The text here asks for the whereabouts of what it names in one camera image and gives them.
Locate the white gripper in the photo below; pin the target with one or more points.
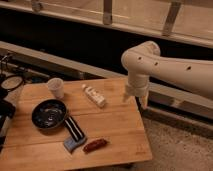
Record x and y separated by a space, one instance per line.
137 92

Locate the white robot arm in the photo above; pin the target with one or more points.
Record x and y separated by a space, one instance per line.
144 61

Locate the white plastic bottle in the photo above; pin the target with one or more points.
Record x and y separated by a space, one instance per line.
94 96

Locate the wooden board table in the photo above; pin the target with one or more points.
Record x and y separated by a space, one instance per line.
102 130

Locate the brown sausage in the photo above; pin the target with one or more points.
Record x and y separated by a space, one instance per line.
94 145

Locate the blue black striped sponge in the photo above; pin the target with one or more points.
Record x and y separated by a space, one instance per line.
77 137

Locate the white paper cup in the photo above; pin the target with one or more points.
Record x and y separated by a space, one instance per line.
55 86

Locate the dark blue bowl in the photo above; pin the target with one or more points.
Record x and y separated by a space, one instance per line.
49 114

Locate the round black framed dish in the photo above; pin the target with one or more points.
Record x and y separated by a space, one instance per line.
12 82

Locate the black device at left edge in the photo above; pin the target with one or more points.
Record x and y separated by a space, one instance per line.
7 111

